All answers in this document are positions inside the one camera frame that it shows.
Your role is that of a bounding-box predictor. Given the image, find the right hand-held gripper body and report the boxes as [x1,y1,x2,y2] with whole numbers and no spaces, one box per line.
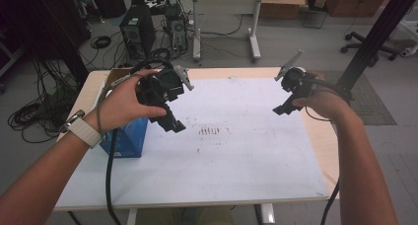
[274,49,319,104]

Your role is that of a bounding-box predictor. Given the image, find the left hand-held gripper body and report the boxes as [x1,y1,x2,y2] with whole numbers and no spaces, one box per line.
[135,64,195,121]

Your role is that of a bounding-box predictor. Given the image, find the blue cardboard box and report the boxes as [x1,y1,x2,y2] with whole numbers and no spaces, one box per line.
[95,67,150,159]

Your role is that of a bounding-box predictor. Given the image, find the person's right hand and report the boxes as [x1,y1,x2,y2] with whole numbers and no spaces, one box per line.
[291,70,358,121]

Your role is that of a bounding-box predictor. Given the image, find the person's left hand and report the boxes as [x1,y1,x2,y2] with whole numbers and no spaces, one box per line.
[83,68,168,134]

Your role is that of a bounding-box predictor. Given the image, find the small black computer tower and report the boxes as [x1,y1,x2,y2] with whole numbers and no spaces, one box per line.
[165,4,189,54]

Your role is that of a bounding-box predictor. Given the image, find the white paper sheet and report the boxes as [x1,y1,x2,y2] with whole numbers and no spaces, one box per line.
[53,76,329,210]

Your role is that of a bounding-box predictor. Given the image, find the large black computer tower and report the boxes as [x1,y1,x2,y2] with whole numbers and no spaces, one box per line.
[118,3,157,60]

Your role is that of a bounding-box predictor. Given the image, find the brown cardboard box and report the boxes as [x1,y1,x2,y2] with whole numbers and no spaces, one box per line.
[259,0,308,21]

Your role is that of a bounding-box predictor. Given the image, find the white wristband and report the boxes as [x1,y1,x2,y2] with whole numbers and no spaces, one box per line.
[67,116,103,149]

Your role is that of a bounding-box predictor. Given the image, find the black office chair base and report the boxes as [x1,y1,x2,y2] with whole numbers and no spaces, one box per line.
[339,31,400,62]

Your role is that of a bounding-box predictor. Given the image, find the grey floor mat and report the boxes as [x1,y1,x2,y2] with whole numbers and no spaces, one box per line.
[323,70,397,126]

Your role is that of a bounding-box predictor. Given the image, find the silver wristwatch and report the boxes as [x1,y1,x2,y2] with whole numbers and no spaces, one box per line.
[59,109,87,134]

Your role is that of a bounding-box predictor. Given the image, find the person's olive trousers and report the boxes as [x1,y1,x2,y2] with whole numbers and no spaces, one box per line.
[134,204,236,225]

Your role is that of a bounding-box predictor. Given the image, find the wooden cabinet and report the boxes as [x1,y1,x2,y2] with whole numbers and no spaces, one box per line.
[324,0,392,18]

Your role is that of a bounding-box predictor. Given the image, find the white office desk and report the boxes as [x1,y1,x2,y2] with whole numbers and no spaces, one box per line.
[176,0,288,63]

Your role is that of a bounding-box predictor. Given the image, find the white table leg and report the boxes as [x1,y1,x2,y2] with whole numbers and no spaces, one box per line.
[258,202,276,225]

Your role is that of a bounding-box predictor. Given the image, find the thin grey cable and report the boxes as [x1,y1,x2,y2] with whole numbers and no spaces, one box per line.
[95,74,139,137]

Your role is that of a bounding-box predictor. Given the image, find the black wire rack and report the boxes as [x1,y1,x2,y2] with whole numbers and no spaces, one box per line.
[302,7,328,30]

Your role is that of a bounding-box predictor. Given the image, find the thick black gripper cable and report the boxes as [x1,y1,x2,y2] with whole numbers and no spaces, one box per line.
[104,57,175,225]

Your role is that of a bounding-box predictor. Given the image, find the coiled black cable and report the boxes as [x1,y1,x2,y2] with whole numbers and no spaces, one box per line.
[90,35,112,50]

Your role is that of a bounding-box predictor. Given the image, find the black metal post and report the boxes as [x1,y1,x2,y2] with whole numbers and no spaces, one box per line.
[334,0,418,95]

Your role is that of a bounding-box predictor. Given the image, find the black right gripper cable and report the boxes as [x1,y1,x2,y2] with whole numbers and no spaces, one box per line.
[304,76,354,225]

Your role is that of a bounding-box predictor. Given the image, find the black floor cable bundle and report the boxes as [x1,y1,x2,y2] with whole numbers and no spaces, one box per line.
[7,55,82,144]

